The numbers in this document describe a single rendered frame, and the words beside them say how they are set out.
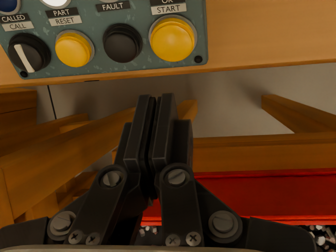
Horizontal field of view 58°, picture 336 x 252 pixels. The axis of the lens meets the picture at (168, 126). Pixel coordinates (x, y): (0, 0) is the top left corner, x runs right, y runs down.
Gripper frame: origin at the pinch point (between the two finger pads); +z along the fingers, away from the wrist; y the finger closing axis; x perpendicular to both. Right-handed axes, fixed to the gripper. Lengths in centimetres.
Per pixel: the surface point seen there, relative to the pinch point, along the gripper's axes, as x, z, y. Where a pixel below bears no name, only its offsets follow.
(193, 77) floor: -56, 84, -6
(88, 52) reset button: -0.2, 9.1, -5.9
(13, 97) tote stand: -49, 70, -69
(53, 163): -25.8, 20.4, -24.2
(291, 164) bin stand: -17.9, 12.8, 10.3
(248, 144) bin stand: -16.4, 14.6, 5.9
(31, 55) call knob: 0.3, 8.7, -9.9
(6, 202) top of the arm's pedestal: -19.6, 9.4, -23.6
